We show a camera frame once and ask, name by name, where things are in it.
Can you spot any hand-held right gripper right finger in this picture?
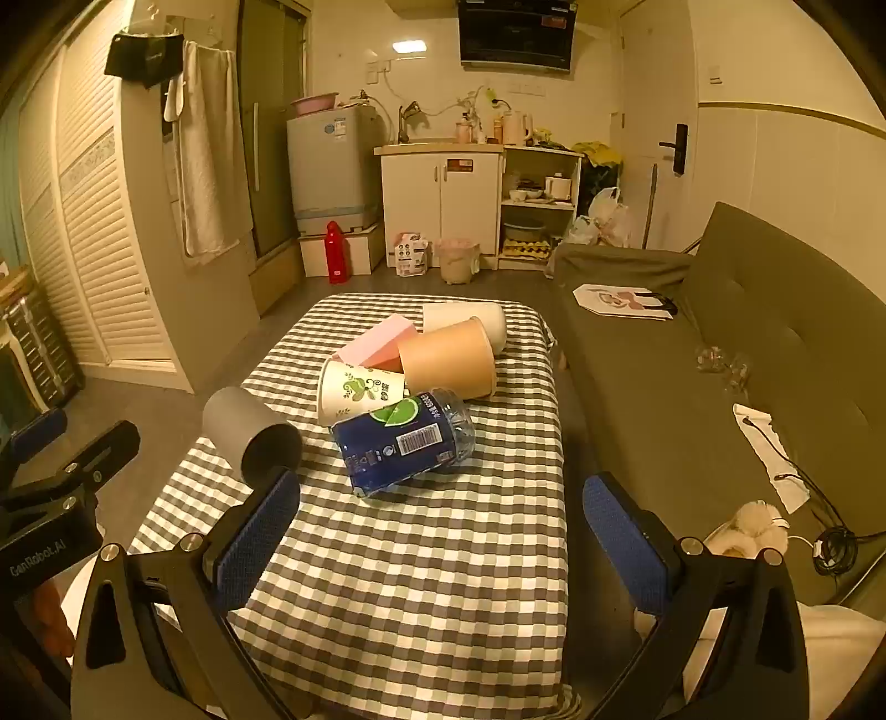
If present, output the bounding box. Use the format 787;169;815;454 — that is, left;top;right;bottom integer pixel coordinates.
581;472;811;720

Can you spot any white door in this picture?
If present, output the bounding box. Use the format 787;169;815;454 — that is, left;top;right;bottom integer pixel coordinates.
616;0;700;250

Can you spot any white cloth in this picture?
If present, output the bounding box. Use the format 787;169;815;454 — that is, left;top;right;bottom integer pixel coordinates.
682;602;886;720

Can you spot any fluffy white slipper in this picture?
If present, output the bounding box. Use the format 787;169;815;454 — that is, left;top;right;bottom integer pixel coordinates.
702;500;790;558

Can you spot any white printed paper cup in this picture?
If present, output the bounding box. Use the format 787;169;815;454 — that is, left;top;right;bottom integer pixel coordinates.
317;358;413;426

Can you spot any yellow cloth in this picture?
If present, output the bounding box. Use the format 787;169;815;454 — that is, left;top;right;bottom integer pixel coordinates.
573;140;624;167

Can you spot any white hanging towel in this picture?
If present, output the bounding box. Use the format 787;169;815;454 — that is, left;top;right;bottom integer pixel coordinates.
173;40;254;268

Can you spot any tan paper cup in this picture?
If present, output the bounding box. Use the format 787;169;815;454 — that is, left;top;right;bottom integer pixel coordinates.
397;316;498;401

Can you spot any white louvered wardrobe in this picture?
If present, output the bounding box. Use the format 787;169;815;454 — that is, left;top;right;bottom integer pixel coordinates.
0;0;257;395

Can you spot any red bottle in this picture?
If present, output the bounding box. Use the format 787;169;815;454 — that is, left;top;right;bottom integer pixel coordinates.
325;220;349;284

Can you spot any ribbed suitcase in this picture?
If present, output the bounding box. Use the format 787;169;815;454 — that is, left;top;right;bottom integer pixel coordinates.
0;277;84;409

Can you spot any black cable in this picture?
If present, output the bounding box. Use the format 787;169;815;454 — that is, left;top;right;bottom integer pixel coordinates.
744;412;859;575

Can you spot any pink trash bin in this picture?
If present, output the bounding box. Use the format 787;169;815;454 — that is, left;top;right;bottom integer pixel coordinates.
435;236;481;285

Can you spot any grey checkered tablecloth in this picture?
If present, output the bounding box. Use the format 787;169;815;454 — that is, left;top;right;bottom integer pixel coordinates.
128;292;583;720

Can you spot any pink box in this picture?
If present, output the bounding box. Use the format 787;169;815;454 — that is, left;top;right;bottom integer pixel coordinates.
332;313;416;371

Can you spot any grey cup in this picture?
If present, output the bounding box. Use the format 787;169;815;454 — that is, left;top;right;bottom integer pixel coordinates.
202;386;304;486

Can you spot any black door lock handle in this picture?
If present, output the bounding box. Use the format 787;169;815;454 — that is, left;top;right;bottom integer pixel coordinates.
659;123;689;174

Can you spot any white printed tote bag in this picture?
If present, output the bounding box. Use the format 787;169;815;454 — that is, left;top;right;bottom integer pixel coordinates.
573;284;679;323

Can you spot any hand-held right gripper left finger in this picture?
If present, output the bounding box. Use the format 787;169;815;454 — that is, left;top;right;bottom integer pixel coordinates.
69;467;306;720

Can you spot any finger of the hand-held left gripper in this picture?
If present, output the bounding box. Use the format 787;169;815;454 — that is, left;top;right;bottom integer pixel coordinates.
0;420;141;531
8;408;69;466

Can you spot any plain white cup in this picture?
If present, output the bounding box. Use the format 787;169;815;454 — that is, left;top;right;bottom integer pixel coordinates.
422;302;508;356

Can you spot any broom stick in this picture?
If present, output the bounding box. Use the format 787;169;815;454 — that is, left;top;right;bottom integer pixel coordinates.
640;164;658;250

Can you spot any white sink cabinet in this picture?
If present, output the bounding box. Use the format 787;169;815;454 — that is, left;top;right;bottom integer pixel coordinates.
374;142;505;259

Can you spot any blue label plastic bottle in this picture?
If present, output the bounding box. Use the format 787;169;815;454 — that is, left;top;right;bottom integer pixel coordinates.
329;388;477;498

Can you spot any white paper sheet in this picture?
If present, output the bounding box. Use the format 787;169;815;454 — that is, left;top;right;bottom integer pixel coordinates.
732;403;811;515

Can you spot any white washer platform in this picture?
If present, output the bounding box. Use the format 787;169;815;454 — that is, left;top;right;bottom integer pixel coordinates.
299;223;386;278

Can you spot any white washing machine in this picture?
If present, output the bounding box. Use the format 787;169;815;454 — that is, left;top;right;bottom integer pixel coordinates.
286;105;383;235

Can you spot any white open shelf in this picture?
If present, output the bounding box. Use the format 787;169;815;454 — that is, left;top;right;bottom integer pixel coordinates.
497;144;584;271

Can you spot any black hanging bag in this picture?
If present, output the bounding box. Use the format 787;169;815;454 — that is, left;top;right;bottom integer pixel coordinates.
104;31;184;90

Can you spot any white printed floor bag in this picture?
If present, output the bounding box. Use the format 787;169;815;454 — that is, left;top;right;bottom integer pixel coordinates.
393;232;430;276

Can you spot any person's left hand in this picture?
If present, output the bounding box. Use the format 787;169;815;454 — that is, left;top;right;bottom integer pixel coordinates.
14;580;76;667

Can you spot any green sofa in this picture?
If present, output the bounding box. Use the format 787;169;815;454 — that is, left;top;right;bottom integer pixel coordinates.
547;200;886;610

